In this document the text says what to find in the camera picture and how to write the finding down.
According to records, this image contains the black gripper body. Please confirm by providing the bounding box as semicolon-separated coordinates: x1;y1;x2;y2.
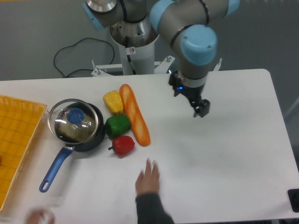
179;71;207;105

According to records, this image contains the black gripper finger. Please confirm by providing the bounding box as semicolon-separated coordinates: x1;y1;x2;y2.
192;99;210;118
169;71;183;97

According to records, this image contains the glass lid blue knob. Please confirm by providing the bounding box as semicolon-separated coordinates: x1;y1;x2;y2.
47;98;100;145

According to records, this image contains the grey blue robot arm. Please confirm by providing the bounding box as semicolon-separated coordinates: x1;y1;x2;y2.
82;0;240;117

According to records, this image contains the dark sleeved forearm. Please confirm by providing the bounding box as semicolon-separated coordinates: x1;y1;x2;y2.
135;193;174;224

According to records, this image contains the person right hand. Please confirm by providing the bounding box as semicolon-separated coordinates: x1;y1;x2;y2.
135;158;160;196

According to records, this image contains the person left hand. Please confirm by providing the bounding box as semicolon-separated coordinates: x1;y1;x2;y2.
24;209;56;224

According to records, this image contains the orange baguette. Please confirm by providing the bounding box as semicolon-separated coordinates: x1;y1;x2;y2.
119;84;151;147

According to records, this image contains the yellow bell pepper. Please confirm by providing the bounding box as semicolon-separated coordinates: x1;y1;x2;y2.
103;90;123;115

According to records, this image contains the green bell pepper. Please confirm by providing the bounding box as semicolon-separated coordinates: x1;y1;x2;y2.
105;114;131;140

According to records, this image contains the red bell pepper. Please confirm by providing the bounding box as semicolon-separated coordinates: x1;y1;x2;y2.
108;136;135;156

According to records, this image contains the wrapped bread slice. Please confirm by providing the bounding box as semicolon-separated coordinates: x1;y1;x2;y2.
55;108;95;143

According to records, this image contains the black object table corner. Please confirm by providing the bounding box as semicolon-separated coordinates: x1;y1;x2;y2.
287;189;299;213

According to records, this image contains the yellow woven basket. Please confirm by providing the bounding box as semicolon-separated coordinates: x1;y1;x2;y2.
0;95;47;211

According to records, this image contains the white bracket right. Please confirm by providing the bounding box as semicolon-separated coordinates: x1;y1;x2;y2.
213;58;222;71

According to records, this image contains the black pan blue handle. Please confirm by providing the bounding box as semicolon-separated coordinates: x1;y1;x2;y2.
39;103;105;193

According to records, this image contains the black cable on floor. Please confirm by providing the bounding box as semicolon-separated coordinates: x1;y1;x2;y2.
53;38;115;78

